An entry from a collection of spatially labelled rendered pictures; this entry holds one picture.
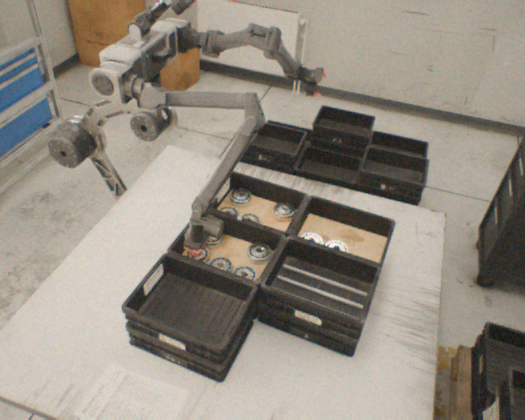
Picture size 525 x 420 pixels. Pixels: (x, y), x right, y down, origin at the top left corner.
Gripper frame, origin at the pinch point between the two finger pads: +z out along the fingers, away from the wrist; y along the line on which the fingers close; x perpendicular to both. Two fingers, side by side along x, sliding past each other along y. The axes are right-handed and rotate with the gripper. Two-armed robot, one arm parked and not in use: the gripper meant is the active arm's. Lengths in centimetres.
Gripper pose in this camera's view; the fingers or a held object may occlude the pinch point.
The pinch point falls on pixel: (196, 252)
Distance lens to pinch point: 199.3
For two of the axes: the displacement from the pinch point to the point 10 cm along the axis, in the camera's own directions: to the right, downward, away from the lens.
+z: -1.0, 6.9, 7.1
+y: 4.1, -6.3, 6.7
